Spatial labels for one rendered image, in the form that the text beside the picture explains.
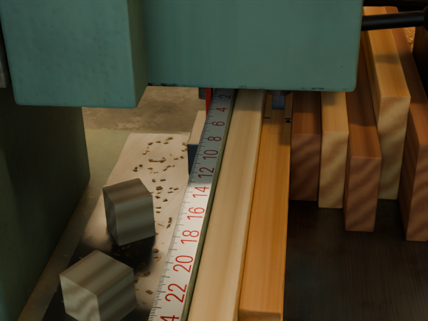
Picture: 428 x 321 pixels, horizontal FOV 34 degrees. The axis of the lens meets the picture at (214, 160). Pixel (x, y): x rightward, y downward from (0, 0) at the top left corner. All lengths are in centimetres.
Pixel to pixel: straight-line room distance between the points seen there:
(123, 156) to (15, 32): 31
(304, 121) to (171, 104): 226
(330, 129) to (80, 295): 21
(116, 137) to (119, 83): 33
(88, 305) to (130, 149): 26
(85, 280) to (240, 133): 16
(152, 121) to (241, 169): 218
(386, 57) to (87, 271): 26
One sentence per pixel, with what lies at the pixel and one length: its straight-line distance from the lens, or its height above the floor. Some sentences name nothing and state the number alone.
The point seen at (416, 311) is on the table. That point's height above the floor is 90.
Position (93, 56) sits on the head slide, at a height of 100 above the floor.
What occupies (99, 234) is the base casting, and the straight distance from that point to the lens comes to 62.
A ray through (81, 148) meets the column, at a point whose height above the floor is 85.
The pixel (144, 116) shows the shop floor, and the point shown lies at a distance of 262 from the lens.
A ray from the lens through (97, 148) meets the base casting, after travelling 75.
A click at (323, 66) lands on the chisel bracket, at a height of 98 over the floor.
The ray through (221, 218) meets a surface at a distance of 36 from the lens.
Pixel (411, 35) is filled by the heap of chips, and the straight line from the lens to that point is 73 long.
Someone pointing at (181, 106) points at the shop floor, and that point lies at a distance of 268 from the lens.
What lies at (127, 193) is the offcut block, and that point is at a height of 84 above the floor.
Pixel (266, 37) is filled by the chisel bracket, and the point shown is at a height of 100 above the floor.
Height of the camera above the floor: 116
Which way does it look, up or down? 30 degrees down
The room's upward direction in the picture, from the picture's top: 1 degrees counter-clockwise
